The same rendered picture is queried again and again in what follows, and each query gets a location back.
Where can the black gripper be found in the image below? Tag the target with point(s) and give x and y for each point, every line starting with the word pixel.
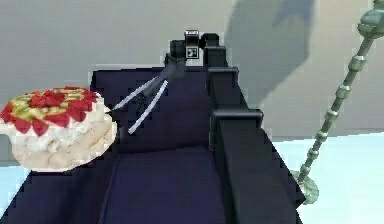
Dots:
pixel 175 56

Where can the white cake with strawberries kiwi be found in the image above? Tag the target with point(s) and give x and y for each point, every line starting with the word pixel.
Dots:
pixel 53 130

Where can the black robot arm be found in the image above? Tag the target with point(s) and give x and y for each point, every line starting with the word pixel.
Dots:
pixel 246 160

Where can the dark navy armchair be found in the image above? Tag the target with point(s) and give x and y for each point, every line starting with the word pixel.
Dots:
pixel 160 166

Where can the green metal floor lamp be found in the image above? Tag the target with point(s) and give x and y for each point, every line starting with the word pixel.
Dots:
pixel 333 110

